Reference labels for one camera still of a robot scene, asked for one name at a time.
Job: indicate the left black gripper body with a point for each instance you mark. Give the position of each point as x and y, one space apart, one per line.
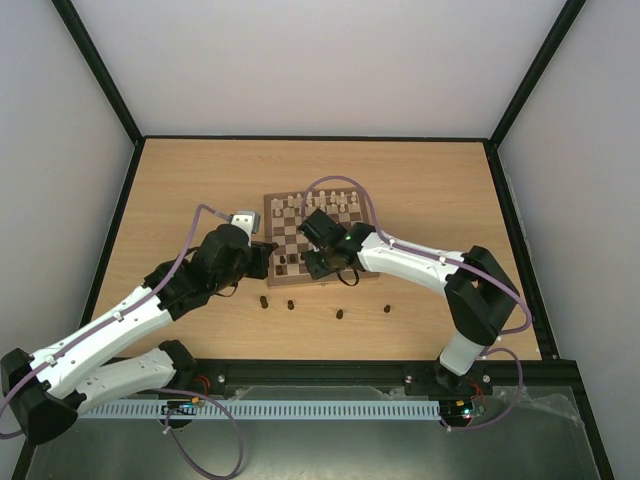
258 269

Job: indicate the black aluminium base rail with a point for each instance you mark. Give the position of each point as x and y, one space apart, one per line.
310 372

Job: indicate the light pieces back rows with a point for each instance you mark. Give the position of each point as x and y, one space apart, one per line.
343 203

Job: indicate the white slotted cable duct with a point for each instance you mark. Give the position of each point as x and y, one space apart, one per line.
269 410

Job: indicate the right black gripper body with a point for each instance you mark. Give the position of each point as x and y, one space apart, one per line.
316 263

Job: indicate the wooden chess board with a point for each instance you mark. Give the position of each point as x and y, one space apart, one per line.
284 232

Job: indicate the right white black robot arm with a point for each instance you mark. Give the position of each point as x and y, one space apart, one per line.
484 303

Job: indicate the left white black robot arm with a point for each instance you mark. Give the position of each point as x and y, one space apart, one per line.
172 290

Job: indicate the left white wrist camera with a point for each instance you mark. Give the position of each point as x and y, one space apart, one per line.
249 221

